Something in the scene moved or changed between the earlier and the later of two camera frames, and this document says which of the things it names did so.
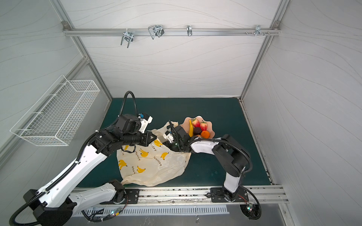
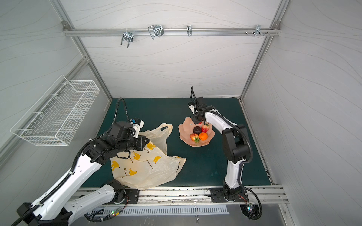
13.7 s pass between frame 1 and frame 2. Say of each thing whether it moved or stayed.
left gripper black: moved
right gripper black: moved
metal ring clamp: stayed
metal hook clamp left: stayed
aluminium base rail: stayed
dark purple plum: stayed
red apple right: stayed
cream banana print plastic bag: moved
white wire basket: stayed
